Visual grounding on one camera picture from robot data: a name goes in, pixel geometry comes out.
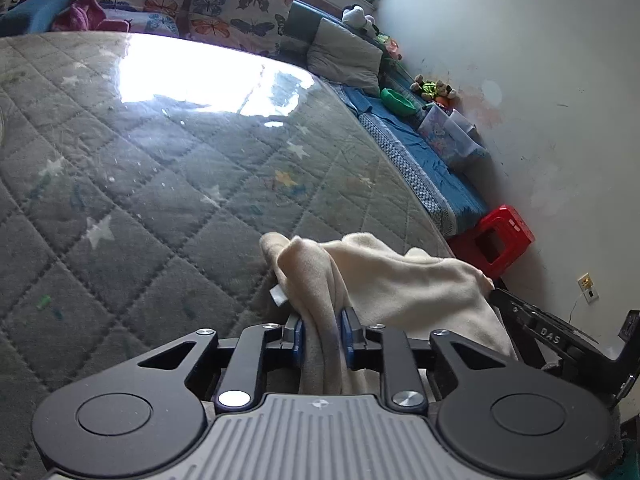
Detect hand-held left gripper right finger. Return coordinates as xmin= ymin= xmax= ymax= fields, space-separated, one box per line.
xmin=340 ymin=306 xmax=507 ymax=414

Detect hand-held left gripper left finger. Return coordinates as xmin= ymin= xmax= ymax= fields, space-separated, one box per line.
xmin=137 ymin=314 xmax=307 ymax=414

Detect cream garment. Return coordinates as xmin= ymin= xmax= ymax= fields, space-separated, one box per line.
xmin=260 ymin=232 xmax=518 ymax=396

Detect red plastic stool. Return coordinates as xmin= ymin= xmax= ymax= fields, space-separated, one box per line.
xmin=447 ymin=205 xmax=536 ymax=281

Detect person's teal clothing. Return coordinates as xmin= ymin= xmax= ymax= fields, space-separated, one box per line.
xmin=617 ymin=430 xmax=640 ymax=480

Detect blue sofa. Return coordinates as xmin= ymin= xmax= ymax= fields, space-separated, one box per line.
xmin=0 ymin=0 xmax=491 ymax=236

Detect clear printed storage box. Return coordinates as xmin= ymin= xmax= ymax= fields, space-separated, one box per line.
xmin=418 ymin=104 xmax=490 ymax=168

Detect small clear plastic box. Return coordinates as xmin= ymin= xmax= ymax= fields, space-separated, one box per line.
xmin=448 ymin=110 xmax=477 ymax=136

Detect green bowl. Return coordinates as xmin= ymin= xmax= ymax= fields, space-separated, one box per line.
xmin=380 ymin=88 xmax=418 ymax=117

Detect small plush toys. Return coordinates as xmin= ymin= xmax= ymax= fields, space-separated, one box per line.
xmin=411 ymin=75 xmax=457 ymax=107

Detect grey pillow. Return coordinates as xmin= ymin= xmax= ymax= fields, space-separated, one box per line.
xmin=306 ymin=17 xmax=383 ymax=97

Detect colourful soft toy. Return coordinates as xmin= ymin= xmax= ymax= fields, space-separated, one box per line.
xmin=375 ymin=32 xmax=403 ymax=61

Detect panda plush toy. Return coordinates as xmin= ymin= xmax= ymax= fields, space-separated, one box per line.
xmin=342 ymin=5 xmax=376 ymax=32

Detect butterfly print cushion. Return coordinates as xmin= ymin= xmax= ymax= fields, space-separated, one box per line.
xmin=77 ymin=0 xmax=193 ymax=36
xmin=187 ymin=0 xmax=299 ymax=58

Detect pink cloth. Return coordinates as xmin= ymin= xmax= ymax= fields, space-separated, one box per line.
xmin=52 ymin=2 xmax=132 ymax=33

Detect yellowed wall socket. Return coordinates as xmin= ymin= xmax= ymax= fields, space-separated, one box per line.
xmin=577 ymin=273 xmax=600 ymax=304

